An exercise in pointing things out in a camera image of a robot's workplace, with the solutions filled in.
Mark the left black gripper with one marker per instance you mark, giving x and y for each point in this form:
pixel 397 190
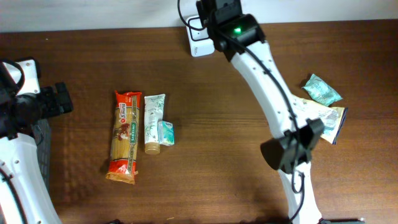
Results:
pixel 50 101

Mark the orange spaghetti packet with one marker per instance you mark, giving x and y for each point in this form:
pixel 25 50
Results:
pixel 125 133

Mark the white cosmetic tube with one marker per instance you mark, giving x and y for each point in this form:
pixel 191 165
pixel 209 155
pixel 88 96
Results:
pixel 153 113

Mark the small teal white packet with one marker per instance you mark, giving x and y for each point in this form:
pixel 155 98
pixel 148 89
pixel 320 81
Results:
pixel 166 133

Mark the teal crinkled snack packet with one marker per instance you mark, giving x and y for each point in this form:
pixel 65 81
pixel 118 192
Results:
pixel 320 91

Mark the cream snack bag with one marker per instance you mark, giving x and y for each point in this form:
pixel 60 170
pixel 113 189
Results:
pixel 333 118

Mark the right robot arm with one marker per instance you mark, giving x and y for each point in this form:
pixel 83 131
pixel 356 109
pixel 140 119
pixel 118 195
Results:
pixel 241 39

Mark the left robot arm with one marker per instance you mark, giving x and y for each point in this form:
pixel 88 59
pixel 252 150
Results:
pixel 26 141

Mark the white barcode scanner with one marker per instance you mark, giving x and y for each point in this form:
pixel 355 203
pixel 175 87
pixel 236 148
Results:
pixel 200 43

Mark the grey plastic mesh basket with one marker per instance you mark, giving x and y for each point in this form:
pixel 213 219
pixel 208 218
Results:
pixel 42 135

